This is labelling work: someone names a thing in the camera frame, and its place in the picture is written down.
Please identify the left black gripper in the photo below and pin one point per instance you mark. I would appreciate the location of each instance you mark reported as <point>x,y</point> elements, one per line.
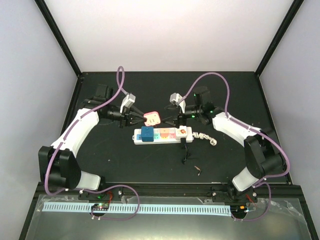
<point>127,116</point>

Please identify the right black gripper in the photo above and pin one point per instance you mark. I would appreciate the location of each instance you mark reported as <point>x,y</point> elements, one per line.
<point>176,120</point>

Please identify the pink plug adapter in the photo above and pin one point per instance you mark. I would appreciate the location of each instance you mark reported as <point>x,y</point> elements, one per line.
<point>152,118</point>

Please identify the blue cube plug adapter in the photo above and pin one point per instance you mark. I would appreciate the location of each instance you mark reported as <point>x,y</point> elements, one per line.
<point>147,134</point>

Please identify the white power strip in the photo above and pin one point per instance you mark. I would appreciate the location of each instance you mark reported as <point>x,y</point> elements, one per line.
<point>164,135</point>

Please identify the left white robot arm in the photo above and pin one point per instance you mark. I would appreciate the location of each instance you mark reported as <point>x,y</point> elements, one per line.
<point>58,164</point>

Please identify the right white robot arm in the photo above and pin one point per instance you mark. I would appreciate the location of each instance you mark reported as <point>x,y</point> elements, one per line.
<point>264,158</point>

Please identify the white plug with red print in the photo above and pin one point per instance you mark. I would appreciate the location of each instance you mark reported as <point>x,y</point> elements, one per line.
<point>181,132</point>

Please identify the small brown debris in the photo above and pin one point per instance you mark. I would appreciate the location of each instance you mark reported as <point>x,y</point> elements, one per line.
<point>199,171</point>

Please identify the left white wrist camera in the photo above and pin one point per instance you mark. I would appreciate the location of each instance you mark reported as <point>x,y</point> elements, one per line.
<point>127,102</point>

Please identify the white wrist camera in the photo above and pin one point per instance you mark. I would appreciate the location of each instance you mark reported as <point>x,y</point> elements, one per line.
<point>177,100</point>
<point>127,102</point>

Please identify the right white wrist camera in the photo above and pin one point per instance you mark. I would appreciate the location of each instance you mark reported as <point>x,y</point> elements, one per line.
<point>177,100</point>

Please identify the black cable tie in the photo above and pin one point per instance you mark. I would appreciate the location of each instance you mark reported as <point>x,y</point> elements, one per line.
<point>187,154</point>

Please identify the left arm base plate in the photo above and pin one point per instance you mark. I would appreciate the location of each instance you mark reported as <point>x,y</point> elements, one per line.
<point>113,194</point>

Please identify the light blue slotted cable duct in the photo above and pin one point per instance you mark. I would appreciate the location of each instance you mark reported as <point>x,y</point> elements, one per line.
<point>119,208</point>

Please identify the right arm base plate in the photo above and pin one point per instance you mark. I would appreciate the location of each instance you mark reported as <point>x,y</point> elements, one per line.
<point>225,195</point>

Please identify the left black frame post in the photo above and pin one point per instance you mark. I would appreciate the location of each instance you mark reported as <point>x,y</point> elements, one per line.
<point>48,17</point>

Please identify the black frame post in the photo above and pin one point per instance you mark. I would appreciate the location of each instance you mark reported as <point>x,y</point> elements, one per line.
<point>282,29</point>
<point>48,17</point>

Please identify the black aluminium front rail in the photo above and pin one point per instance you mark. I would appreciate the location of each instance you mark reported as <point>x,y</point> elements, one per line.
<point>175,190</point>

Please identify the right black frame post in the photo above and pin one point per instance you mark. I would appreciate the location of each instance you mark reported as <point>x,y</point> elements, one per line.
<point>282,29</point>

